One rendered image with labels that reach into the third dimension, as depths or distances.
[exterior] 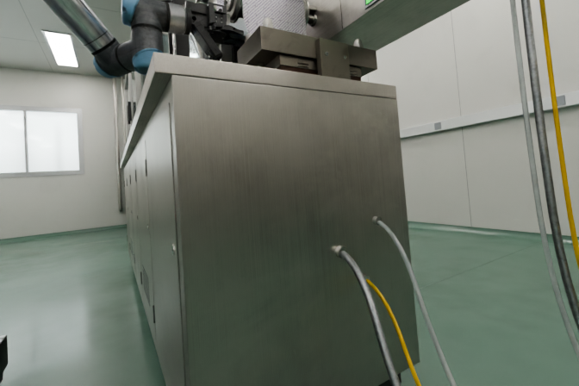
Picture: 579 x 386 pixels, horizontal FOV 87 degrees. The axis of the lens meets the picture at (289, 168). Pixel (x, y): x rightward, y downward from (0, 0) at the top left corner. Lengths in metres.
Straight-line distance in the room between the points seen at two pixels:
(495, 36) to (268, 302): 3.17
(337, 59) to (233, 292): 0.65
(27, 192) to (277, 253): 6.01
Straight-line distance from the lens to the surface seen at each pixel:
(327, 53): 0.88
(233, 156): 0.63
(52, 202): 6.47
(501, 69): 3.40
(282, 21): 1.13
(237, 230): 0.64
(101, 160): 6.44
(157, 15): 0.94
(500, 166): 3.33
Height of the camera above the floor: 0.64
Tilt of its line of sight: 2 degrees up
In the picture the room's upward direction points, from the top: 4 degrees counter-clockwise
